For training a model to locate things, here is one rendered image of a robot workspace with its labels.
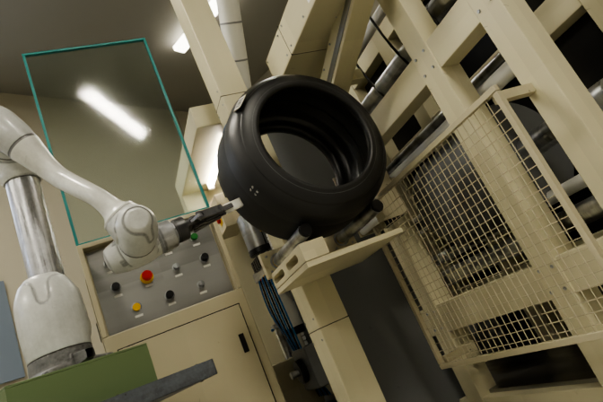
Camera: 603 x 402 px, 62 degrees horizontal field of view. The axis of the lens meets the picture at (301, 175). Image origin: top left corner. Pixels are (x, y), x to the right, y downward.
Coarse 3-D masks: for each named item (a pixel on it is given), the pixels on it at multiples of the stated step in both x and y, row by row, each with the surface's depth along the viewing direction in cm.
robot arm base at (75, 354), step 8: (88, 344) 127; (56, 352) 121; (64, 352) 121; (72, 352) 122; (80, 352) 120; (88, 352) 123; (112, 352) 129; (40, 360) 120; (48, 360) 120; (56, 360) 120; (64, 360) 120; (72, 360) 120; (80, 360) 120; (88, 360) 121; (32, 368) 120; (40, 368) 119; (48, 368) 119; (56, 368) 116; (32, 376) 120
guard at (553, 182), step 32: (448, 128) 156; (416, 160) 173; (544, 160) 130; (384, 192) 195; (416, 192) 179; (480, 224) 155; (512, 224) 143; (576, 224) 125; (448, 288) 177; (448, 320) 181; (512, 352) 155
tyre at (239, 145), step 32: (256, 96) 166; (288, 96) 192; (320, 96) 191; (352, 96) 182; (224, 128) 170; (256, 128) 159; (288, 128) 200; (320, 128) 203; (352, 128) 194; (224, 160) 165; (256, 160) 154; (352, 160) 199; (384, 160) 174; (224, 192) 173; (288, 192) 153; (320, 192) 156; (352, 192) 161; (256, 224) 169; (288, 224) 162; (320, 224) 161
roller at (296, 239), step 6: (300, 228) 156; (306, 228) 157; (294, 234) 160; (300, 234) 156; (306, 234) 156; (288, 240) 167; (294, 240) 161; (300, 240) 160; (288, 246) 167; (294, 246) 164; (282, 252) 174; (288, 252) 170; (276, 258) 180; (282, 258) 177; (276, 264) 183
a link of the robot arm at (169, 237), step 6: (162, 222) 151; (168, 222) 151; (162, 228) 149; (168, 228) 149; (174, 228) 151; (162, 234) 148; (168, 234) 148; (174, 234) 149; (162, 240) 147; (168, 240) 148; (174, 240) 149; (162, 246) 148; (168, 246) 149; (174, 246) 150
